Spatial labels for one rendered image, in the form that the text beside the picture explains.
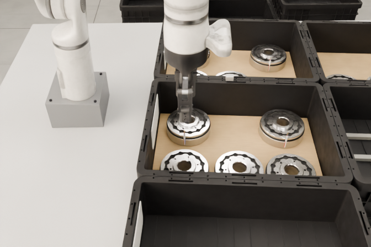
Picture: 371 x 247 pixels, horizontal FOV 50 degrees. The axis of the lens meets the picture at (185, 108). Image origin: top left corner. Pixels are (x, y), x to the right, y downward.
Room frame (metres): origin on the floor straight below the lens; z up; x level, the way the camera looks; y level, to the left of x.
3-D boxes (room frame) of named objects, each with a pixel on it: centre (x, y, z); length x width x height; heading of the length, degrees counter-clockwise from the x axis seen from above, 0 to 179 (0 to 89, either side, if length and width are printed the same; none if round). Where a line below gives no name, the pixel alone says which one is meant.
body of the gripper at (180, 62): (0.58, 0.00, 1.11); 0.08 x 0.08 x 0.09
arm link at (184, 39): (0.58, -0.02, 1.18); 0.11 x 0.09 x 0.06; 88
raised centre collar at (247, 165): (0.55, -0.11, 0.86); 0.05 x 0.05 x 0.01
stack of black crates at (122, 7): (1.95, 0.13, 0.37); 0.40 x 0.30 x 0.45; 91
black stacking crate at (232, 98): (0.61, -0.11, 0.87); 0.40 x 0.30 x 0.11; 87
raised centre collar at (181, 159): (0.55, 0.00, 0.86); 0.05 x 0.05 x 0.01
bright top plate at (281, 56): (0.98, -0.24, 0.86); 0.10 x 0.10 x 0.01
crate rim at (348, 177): (0.61, -0.11, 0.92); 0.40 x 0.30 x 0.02; 87
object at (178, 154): (0.55, 0.00, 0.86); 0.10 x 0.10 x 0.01
